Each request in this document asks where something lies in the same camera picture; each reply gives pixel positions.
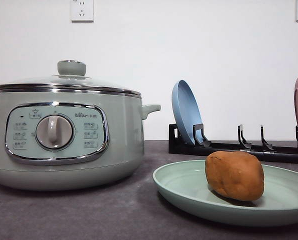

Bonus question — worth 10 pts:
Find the black dish rack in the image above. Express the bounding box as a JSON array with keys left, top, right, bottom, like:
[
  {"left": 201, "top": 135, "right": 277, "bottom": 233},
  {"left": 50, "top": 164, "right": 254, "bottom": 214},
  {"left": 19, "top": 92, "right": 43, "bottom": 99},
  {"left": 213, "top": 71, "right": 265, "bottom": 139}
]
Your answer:
[{"left": 168, "top": 123, "right": 298, "bottom": 164}]

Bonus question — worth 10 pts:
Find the green electric steamer pot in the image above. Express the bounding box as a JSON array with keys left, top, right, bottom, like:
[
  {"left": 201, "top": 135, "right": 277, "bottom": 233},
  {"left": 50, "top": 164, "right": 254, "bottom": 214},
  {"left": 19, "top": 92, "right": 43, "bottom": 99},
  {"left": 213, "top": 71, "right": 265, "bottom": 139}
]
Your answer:
[{"left": 0, "top": 83, "right": 162, "bottom": 191}]

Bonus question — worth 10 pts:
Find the green plate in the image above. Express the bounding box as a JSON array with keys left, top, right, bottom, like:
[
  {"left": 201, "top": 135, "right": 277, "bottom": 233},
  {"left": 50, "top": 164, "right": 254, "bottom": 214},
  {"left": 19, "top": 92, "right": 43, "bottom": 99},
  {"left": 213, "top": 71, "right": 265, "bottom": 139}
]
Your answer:
[{"left": 152, "top": 160, "right": 298, "bottom": 227}]

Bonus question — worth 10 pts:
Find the white wall socket left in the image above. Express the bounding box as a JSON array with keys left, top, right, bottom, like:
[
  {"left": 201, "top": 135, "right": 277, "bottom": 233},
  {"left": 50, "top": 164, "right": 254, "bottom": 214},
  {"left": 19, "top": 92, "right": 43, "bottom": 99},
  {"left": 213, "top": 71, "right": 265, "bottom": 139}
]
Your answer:
[{"left": 70, "top": 0, "right": 94, "bottom": 24}]

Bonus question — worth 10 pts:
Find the blue plate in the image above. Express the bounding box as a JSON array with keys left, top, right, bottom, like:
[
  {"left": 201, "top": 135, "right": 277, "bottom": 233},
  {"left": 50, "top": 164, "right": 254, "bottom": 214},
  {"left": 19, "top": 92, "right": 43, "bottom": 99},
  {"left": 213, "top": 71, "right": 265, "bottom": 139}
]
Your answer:
[{"left": 172, "top": 79, "right": 204, "bottom": 145}]

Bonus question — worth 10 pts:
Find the brown potato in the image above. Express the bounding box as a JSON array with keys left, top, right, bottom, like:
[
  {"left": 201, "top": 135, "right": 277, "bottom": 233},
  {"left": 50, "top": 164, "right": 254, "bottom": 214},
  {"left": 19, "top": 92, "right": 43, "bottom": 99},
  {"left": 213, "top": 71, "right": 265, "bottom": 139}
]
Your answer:
[{"left": 205, "top": 150, "right": 265, "bottom": 202}]

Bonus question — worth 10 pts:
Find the glass lid with green knob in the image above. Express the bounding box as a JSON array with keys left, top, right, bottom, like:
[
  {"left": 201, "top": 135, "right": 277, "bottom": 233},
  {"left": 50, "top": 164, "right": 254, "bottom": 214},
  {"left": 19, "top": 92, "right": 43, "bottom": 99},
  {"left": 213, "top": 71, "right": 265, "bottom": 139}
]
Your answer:
[{"left": 0, "top": 60, "right": 142, "bottom": 97}]

